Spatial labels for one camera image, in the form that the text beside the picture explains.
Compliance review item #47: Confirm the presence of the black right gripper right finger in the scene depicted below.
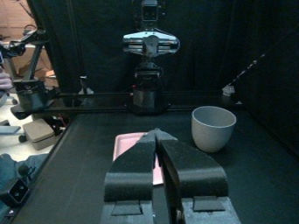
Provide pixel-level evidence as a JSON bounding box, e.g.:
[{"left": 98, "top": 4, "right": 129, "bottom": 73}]
[{"left": 154, "top": 129, "right": 229, "bottom": 224}]

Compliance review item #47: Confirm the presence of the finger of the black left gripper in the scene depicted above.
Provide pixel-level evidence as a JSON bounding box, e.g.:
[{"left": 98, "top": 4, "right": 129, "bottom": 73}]
[
  {"left": 142, "top": 35, "right": 152, "bottom": 58},
  {"left": 150, "top": 35, "right": 160, "bottom": 58}
]

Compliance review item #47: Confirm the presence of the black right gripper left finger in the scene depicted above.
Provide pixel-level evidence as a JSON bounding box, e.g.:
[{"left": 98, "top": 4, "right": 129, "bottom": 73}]
[{"left": 102, "top": 129, "right": 157, "bottom": 217}]

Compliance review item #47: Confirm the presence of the pink plate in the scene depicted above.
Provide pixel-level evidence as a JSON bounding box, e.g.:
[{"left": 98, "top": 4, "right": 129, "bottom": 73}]
[{"left": 112, "top": 131, "right": 164, "bottom": 186}]

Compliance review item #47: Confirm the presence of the person's hand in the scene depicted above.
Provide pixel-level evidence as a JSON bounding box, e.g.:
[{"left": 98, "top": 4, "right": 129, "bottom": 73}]
[{"left": 0, "top": 71, "right": 14, "bottom": 92}]

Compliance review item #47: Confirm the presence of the grey cup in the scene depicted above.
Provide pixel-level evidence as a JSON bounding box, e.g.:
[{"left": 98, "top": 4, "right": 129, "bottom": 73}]
[{"left": 190, "top": 105, "right": 238, "bottom": 154}]

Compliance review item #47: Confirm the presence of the black cloth curtain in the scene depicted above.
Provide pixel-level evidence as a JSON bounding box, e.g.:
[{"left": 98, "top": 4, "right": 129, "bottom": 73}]
[{"left": 26, "top": 0, "right": 299, "bottom": 152}]

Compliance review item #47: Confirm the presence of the grey metal clamp stand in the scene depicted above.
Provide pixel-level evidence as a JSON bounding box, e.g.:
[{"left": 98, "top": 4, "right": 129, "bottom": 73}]
[{"left": 77, "top": 75, "right": 96, "bottom": 96}]

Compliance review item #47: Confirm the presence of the white clamp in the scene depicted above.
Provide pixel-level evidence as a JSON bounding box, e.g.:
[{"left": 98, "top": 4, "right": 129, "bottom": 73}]
[{"left": 220, "top": 83, "right": 237, "bottom": 97}]

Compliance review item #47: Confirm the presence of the beige box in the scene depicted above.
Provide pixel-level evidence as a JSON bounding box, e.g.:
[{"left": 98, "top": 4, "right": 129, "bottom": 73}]
[{"left": 21, "top": 118, "right": 58, "bottom": 151}]

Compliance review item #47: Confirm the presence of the person's leg in jeans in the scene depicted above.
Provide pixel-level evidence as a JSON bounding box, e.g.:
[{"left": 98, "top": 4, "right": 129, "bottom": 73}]
[{"left": 0, "top": 152, "right": 50, "bottom": 192}]

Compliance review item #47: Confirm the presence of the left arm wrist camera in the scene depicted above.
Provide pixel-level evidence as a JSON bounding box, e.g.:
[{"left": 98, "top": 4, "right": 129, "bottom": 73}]
[{"left": 138, "top": 0, "right": 161, "bottom": 23}]

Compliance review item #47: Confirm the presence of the black frame rail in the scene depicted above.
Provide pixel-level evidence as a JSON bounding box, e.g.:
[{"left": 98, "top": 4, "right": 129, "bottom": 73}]
[{"left": 49, "top": 90, "right": 238, "bottom": 113}]

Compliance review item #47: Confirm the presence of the black camera box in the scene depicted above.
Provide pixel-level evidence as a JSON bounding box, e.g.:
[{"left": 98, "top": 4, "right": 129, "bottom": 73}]
[{"left": 0, "top": 178, "right": 31, "bottom": 208}]

